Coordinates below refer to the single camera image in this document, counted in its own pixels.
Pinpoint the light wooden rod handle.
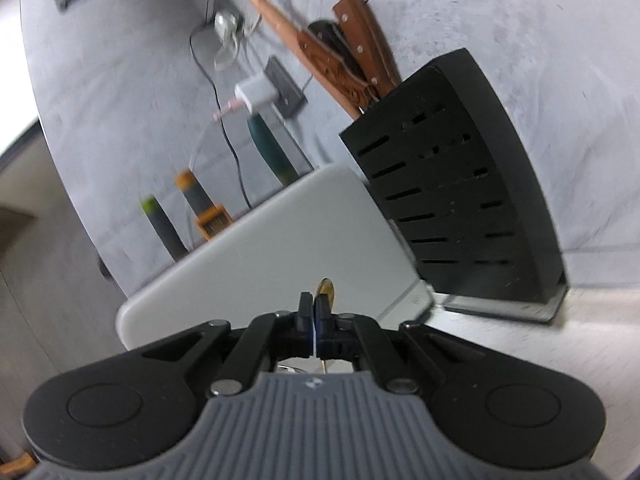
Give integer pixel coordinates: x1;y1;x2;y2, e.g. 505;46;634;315
236;0;363;121

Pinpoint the green capped grey handle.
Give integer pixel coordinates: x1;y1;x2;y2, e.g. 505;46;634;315
141;195;188;262

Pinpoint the white wall plug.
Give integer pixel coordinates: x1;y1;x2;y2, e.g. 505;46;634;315
214;10;245;43

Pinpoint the black wall cable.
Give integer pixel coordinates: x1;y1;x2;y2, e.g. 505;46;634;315
189;0;253;210

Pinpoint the grey wall socket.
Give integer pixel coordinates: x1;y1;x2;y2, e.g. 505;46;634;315
264;56;308;120

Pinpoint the white countertop appliance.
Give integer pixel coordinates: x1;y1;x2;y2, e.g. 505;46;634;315
116;164;436;356

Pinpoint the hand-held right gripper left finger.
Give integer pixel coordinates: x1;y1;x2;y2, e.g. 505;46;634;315
142;291;315;397

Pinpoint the black knife block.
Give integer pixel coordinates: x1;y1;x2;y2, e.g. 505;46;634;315
339;47;571;323

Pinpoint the pink tipped charging cable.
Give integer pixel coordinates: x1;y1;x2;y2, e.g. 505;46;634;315
186;97;243;251

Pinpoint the orange grey utensil handle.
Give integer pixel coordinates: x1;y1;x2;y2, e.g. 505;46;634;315
175;171;232;239

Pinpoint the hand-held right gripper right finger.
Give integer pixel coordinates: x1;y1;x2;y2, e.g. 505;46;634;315
315;295;488;395

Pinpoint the brown wooden knife handle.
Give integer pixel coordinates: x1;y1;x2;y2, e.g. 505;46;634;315
332;0;402;98

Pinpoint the white charger plug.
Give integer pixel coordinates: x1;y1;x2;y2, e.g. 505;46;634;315
234;74;281;113

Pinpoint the carved wooden knife handle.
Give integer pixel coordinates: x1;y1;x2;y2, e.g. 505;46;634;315
295;27;381;111

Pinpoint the small gold utensil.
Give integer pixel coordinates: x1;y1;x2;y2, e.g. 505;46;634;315
315;277;337;376

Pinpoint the black handle knife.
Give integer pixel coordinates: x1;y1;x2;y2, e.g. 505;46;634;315
307;19;368;86

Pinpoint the dark green handle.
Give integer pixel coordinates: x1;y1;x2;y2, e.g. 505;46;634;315
246;115;300;186

